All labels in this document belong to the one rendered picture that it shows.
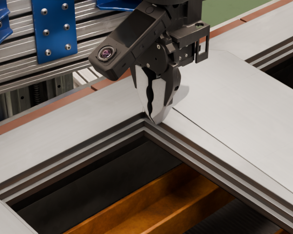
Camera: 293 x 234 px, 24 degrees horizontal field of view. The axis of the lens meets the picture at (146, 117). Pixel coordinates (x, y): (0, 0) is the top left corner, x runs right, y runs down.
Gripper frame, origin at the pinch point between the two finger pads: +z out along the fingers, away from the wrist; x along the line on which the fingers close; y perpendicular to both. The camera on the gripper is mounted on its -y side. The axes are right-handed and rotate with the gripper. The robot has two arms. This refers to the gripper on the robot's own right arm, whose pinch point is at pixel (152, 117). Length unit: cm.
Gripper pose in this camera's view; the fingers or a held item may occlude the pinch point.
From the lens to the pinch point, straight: 97.1
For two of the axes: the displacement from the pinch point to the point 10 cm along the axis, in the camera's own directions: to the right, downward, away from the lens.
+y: 7.5, -3.8, 5.5
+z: -0.1, 8.2, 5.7
